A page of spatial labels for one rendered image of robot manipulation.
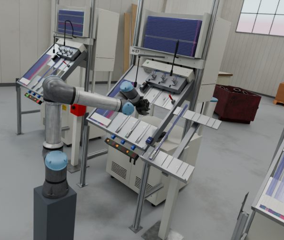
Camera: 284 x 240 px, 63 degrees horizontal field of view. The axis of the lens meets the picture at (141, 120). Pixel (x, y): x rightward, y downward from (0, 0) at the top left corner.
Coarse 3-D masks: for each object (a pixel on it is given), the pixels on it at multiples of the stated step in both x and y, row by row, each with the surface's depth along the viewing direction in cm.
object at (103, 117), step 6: (120, 84) 219; (132, 84) 213; (138, 84) 210; (114, 90) 217; (108, 96) 215; (96, 114) 207; (102, 114) 204; (108, 114) 201; (114, 114) 199; (96, 120) 202; (102, 120) 200; (108, 120) 197
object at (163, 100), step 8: (128, 72) 227; (136, 72) 223; (144, 72) 218; (144, 80) 212; (152, 88) 202; (160, 88) 199; (184, 88) 190; (144, 96) 200; (152, 96) 197; (160, 96) 194; (168, 96) 190; (176, 96) 187; (160, 104) 188; (168, 104) 185
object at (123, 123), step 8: (120, 112) 199; (112, 120) 197; (120, 120) 194; (128, 120) 191; (136, 120) 188; (112, 128) 192; (120, 128) 188; (128, 128) 186; (136, 128) 183; (144, 128) 180; (152, 128) 178; (128, 136) 181; (136, 136) 178; (144, 136) 176; (144, 144) 172
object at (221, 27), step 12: (216, 24) 188; (228, 24) 204; (216, 36) 194; (216, 48) 201; (144, 60) 237; (156, 60) 228; (216, 60) 209; (204, 72) 199; (216, 72) 218; (204, 84) 206; (204, 96) 214; (204, 108) 233
